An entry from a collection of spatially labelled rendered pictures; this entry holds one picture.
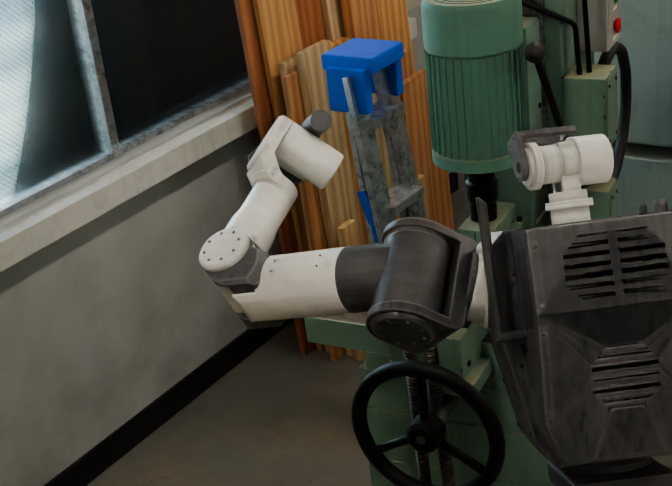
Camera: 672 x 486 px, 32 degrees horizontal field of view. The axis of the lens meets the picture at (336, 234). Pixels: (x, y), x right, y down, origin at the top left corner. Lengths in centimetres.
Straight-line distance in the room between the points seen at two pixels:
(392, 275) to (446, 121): 66
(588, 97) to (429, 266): 85
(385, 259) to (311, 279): 11
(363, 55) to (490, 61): 100
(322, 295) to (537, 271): 32
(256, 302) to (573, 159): 47
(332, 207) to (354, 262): 216
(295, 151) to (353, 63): 122
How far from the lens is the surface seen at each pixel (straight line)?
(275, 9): 361
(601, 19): 232
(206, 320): 379
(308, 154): 180
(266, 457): 349
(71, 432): 345
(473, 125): 207
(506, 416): 223
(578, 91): 226
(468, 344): 210
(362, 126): 304
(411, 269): 148
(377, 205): 310
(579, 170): 157
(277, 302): 158
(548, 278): 136
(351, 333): 227
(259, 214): 172
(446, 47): 203
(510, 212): 227
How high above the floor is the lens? 201
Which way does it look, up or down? 25 degrees down
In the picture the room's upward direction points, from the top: 7 degrees counter-clockwise
